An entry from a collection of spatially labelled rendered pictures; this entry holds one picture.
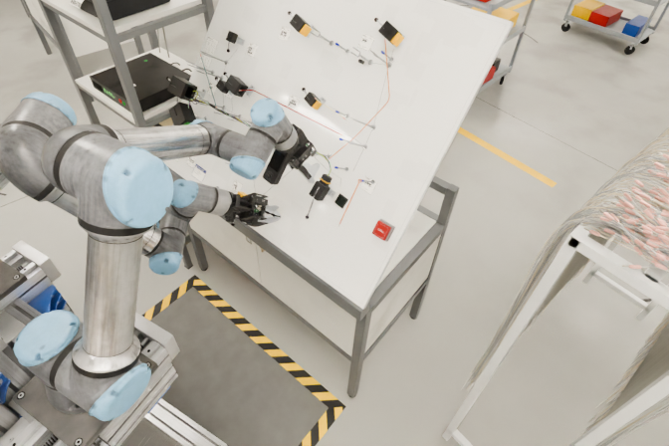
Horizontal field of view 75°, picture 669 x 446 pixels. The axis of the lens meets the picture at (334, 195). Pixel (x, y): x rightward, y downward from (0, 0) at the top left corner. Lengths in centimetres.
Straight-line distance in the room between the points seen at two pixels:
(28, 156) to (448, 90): 112
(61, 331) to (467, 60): 126
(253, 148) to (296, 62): 74
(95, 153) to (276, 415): 178
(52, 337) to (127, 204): 40
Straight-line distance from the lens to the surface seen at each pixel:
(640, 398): 139
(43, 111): 116
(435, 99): 146
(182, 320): 263
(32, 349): 104
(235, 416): 235
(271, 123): 106
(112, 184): 72
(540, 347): 272
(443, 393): 243
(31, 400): 127
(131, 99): 203
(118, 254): 81
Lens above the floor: 220
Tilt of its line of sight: 45 degrees down
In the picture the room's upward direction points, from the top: 3 degrees clockwise
